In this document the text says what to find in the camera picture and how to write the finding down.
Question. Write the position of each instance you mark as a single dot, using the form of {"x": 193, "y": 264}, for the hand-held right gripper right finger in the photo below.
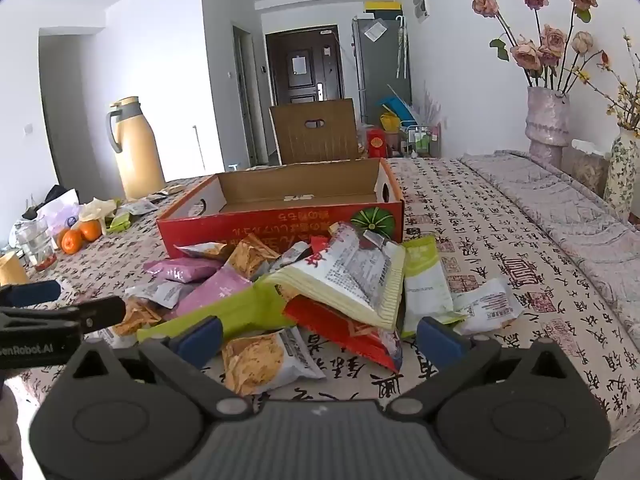
{"x": 440, "y": 342}

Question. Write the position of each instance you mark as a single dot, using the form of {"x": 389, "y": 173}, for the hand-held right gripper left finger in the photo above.
{"x": 200, "y": 341}

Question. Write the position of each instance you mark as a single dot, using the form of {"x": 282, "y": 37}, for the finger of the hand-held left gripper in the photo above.
{"x": 30, "y": 293}
{"x": 102, "y": 314}

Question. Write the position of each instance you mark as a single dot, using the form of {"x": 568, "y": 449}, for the orange chips packet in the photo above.
{"x": 205, "y": 251}
{"x": 250, "y": 257}
{"x": 137, "y": 317}

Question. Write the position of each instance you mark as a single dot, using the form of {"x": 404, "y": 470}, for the light pink snack packet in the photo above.
{"x": 215, "y": 292}

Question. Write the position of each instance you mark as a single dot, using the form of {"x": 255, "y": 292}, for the white lime-topped snack packet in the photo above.
{"x": 427, "y": 285}

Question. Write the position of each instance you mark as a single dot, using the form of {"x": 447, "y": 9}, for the grey snack packet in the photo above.
{"x": 160, "y": 292}

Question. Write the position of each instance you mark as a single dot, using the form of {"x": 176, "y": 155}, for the long green snack packet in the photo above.
{"x": 250, "y": 305}

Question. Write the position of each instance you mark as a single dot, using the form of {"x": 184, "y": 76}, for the white chips print packet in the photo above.
{"x": 265, "y": 360}

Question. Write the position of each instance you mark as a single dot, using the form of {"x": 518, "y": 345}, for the dark pink snack packet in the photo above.
{"x": 180, "y": 271}

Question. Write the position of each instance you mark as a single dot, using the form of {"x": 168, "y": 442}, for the large white yellow-edged snack packet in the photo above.
{"x": 345, "y": 270}

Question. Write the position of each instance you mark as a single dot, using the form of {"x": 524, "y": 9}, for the silver snack packet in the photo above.
{"x": 295, "y": 252}

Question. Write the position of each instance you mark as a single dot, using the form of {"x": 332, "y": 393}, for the red cardboard box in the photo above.
{"x": 280, "y": 225}

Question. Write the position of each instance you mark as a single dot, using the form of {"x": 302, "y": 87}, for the brown paper bag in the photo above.
{"x": 12, "y": 270}

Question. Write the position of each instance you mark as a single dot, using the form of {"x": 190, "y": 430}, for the clear glass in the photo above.
{"x": 35, "y": 245}

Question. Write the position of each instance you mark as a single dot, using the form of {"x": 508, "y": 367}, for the orange fruit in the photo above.
{"x": 91, "y": 231}
{"x": 71, "y": 242}

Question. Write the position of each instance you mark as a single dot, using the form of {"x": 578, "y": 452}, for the white purple plastic bag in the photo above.
{"x": 60, "y": 212}

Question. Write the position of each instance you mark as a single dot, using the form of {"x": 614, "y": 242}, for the small lime packet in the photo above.
{"x": 120, "y": 222}

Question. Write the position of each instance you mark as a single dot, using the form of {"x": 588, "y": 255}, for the black bag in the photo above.
{"x": 50, "y": 195}

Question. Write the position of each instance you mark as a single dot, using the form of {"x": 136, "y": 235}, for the cream crumpled wrapper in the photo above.
{"x": 97, "y": 210}

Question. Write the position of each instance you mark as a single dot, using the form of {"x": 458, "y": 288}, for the small white packet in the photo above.
{"x": 140, "y": 207}

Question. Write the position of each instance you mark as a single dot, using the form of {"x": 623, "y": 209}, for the yellow thermos jug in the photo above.
{"x": 140, "y": 150}

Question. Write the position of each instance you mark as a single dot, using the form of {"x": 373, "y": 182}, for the folded grey quilt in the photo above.
{"x": 575, "y": 230}

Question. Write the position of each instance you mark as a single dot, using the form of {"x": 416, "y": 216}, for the thin white pole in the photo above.
{"x": 198, "y": 150}

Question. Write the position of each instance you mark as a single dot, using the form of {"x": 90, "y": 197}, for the red gift box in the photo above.
{"x": 377, "y": 144}

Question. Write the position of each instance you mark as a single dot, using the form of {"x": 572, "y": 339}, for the yellow bag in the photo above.
{"x": 390, "y": 122}

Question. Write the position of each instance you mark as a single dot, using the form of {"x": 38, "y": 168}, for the beige woven container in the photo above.
{"x": 590, "y": 170}

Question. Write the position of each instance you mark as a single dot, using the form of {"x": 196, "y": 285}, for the pale dried reed bundle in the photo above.
{"x": 432, "y": 105}

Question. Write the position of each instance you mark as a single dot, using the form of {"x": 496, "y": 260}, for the blue plastic dustpan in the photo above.
{"x": 397, "y": 107}

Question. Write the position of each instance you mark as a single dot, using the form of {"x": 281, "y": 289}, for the pink ribbed vase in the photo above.
{"x": 547, "y": 125}

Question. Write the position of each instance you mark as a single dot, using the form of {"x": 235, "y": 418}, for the floral patterned vase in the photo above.
{"x": 622, "y": 175}

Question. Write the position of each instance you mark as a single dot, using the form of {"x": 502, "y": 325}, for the grey interior door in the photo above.
{"x": 244, "y": 95}

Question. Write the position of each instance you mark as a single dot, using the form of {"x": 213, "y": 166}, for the grey refrigerator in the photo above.
{"x": 380, "y": 75}

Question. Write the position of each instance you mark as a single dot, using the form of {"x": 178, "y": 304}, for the dark brown entrance door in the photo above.
{"x": 305, "y": 80}

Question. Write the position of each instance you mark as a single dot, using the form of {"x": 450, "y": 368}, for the white folded umbrella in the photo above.
{"x": 400, "y": 45}

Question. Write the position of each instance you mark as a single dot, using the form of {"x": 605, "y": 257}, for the bunch of dried pink roses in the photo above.
{"x": 540, "y": 50}

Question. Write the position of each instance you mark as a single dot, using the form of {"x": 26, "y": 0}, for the paper sheet on refrigerator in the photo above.
{"x": 375, "y": 31}

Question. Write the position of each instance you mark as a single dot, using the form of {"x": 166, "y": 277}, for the yellow flat box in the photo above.
{"x": 383, "y": 5}

